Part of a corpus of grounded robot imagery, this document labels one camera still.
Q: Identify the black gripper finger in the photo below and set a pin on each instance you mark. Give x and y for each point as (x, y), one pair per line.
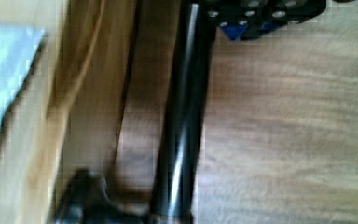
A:
(276, 14)
(239, 20)

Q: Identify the light wooden drawer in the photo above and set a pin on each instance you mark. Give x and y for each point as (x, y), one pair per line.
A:
(280, 137)

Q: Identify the black metal drawer handle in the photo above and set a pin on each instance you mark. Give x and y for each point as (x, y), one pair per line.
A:
(85, 200)

